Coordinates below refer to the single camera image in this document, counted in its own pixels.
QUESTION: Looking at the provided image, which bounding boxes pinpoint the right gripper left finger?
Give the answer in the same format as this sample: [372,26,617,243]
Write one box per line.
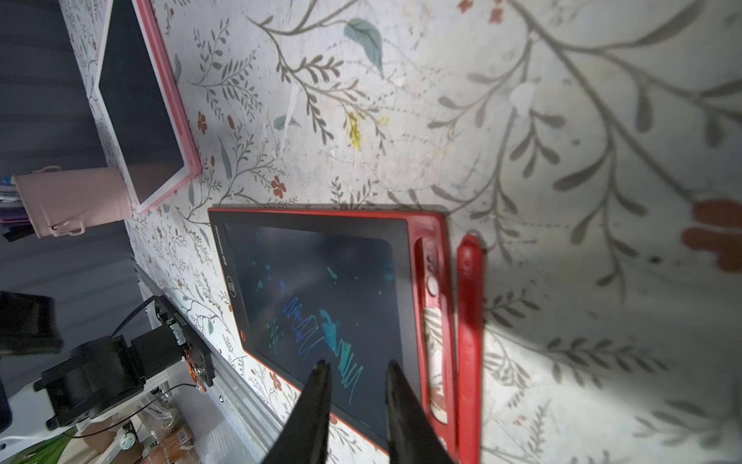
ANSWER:
[262,361,332,464]

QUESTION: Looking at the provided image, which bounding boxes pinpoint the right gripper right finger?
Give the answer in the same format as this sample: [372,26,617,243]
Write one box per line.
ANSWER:
[386,361,453,464]

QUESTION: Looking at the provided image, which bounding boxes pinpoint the red tablet front with scribbles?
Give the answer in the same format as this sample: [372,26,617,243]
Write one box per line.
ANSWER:
[208,207,457,454]

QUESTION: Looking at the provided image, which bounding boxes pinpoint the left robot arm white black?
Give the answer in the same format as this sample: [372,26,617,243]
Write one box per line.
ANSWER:
[1,291,184,459]

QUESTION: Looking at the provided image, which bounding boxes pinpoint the pink white writing tablet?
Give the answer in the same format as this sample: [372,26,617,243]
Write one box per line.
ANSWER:
[93,0,202,214]

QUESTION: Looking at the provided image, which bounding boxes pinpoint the pink pen cup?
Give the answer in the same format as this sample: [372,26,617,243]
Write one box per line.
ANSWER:
[1,166,133,238]

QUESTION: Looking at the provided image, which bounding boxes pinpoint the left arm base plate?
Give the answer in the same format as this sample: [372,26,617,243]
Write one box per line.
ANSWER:
[155,296,216,392]

